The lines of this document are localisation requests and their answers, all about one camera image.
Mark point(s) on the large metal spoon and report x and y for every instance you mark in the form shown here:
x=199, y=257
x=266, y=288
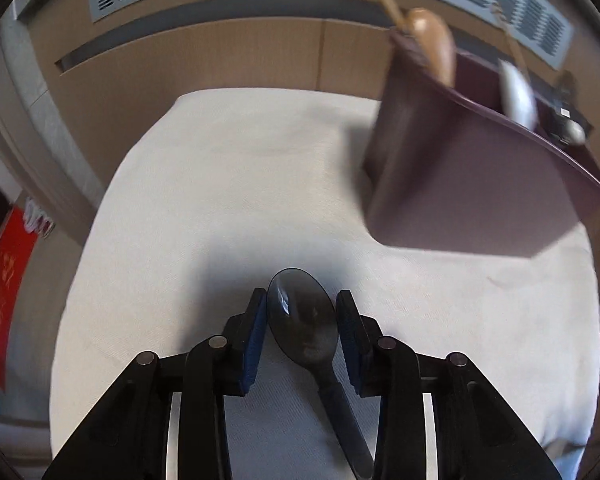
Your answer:
x=302, y=320

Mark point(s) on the white table cloth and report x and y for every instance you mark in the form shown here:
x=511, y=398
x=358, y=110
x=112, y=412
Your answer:
x=205, y=185

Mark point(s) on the wooden kitchen cabinet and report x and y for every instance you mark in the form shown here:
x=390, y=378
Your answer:
x=230, y=60

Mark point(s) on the red floor mat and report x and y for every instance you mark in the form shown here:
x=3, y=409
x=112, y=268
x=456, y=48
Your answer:
x=5, y=285

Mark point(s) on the maroon plastic utensil container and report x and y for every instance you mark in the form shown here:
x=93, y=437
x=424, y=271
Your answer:
x=455, y=185

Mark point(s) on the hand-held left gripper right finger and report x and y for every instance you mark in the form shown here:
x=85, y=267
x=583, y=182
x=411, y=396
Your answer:
x=350, y=350

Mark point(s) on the white plastic spoon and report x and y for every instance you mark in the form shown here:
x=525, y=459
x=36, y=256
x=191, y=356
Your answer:
x=517, y=95

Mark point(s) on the wooden spoon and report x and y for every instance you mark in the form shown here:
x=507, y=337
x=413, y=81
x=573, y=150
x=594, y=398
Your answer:
x=432, y=40

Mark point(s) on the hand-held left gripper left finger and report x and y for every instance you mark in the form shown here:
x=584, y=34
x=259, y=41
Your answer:
x=254, y=350

